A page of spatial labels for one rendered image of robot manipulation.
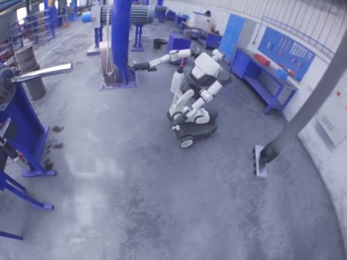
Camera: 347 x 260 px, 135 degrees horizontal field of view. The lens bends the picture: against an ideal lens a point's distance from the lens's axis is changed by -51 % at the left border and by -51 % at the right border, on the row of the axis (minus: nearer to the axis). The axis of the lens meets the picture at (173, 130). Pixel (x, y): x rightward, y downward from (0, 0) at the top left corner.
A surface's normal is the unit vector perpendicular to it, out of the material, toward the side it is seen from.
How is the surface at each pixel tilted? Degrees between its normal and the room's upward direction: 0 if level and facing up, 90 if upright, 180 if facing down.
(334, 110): 90
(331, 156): 90
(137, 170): 0
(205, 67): 62
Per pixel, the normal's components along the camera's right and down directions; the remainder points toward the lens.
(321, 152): -0.96, 0.06
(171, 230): 0.18, -0.65
